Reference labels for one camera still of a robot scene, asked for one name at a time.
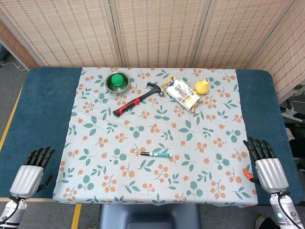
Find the white clamp stand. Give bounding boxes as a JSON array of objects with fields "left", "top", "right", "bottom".
[{"left": 280, "top": 99, "right": 305, "bottom": 123}]

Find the yellow pear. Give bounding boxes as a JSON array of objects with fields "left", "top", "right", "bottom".
[{"left": 194, "top": 77, "right": 211, "bottom": 95}]

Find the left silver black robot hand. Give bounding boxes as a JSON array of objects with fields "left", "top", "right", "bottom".
[{"left": 9, "top": 146, "right": 56, "bottom": 199}]

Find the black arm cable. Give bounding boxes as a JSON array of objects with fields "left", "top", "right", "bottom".
[
  {"left": 0, "top": 195, "right": 21, "bottom": 226},
  {"left": 273, "top": 190, "right": 304, "bottom": 227}
]

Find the stainless steel bowl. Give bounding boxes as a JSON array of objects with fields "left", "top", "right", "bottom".
[{"left": 104, "top": 71, "right": 130, "bottom": 94}]

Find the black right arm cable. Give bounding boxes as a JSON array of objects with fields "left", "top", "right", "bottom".
[{"left": 273, "top": 190, "right": 304, "bottom": 227}]

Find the white floor cable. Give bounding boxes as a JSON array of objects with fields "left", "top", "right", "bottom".
[{"left": 0, "top": 62, "right": 27, "bottom": 72}]

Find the green ball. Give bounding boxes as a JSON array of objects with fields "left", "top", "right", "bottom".
[{"left": 111, "top": 73, "right": 125, "bottom": 86}]

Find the white teal marker pen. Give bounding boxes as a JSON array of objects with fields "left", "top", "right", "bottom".
[{"left": 148, "top": 152, "right": 173, "bottom": 158}]

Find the dark blue table cover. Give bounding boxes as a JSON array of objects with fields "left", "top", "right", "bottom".
[{"left": 0, "top": 66, "right": 299, "bottom": 206}]

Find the red black claw hammer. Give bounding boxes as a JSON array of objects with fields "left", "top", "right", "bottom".
[{"left": 112, "top": 82, "right": 165, "bottom": 118}]

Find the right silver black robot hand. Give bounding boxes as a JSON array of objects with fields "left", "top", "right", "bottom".
[{"left": 242, "top": 136, "right": 290, "bottom": 193}]

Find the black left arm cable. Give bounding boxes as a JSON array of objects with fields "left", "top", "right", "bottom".
[{"left": 0, "top": 195, "right": 21, "bottom": 226}]

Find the floral print tablecloth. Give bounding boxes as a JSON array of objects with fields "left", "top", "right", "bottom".
[{"left": 52, "top": 67, "right": 258, "bottom": 206}]

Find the woven bamboo screen panel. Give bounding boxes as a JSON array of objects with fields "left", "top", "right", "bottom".
[
  {"left": 193, "top": 0, "right": 305, "bottom": 70},
  {"left": 0, "top": 0, "right": 123, "bottom": 69},
  {"left": 109, "top": 0, "right": 212, "bottom": 69},
  {"left": 247, "top": 4, "right": 305, "bottom": 104},
  {"left": 0, "top": 20, "right": 39, "bottom": 71}
]

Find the white yellow snack packet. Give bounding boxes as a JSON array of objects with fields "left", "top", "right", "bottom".
[{"left": 162, "top": 75, "right": 205, "bottom": 113}]

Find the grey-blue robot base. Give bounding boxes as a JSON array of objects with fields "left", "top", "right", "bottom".
[{"left": 99, "top": 204, "right": 201, "bottom": 229}]

